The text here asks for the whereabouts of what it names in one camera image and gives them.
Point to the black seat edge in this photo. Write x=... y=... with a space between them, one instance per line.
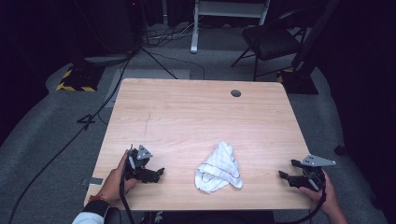
x=113 y=216

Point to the person's dark clothing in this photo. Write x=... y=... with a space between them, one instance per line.
x=211 y=217

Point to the black caster wheel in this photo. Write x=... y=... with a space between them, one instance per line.
x=340 y=150

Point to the person's left hand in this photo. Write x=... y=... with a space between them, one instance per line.
x=113 y=183

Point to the black folding chair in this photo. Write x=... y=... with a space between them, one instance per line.
x=271 y=40

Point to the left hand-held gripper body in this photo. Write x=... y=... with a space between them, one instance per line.
x=136 y=163

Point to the person's right hand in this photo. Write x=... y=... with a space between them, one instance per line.
x=325 y=197

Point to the white metal stand frame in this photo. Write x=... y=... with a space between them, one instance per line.
x=199 y=18

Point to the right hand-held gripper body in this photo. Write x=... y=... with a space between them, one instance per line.
x=311 y=174

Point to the grey tape strip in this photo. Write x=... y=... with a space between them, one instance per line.
x=93 y=181

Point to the white towel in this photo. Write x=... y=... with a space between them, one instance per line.
x=219 y=169

